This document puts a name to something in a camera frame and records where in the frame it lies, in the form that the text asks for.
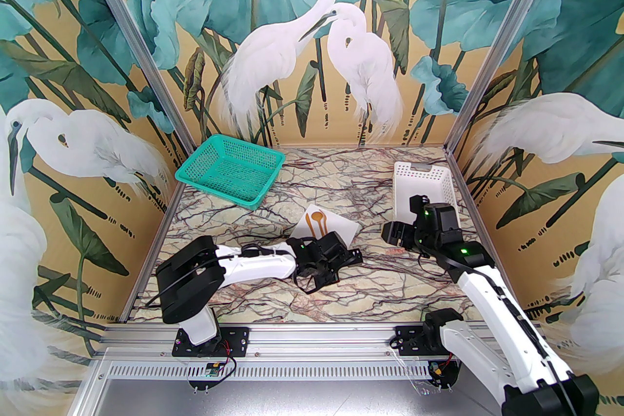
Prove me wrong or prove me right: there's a green plastic mesh basket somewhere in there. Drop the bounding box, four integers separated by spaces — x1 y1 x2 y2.
175 134 286 211

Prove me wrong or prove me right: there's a white perforated plastic basket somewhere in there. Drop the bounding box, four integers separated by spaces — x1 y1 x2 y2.
393 161 462 235

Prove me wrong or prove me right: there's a white slotted metal strip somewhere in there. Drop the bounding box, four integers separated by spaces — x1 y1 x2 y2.
95 358 439 380

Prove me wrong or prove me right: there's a grey metal base panel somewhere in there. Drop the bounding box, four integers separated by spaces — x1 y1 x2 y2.
73 380 576 416

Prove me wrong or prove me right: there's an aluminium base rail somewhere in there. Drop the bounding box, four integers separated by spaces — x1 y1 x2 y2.
97 324 556 358

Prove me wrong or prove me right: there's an aluminium frame post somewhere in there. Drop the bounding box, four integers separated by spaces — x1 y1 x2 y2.
62 0 204 154
445 0 581 155

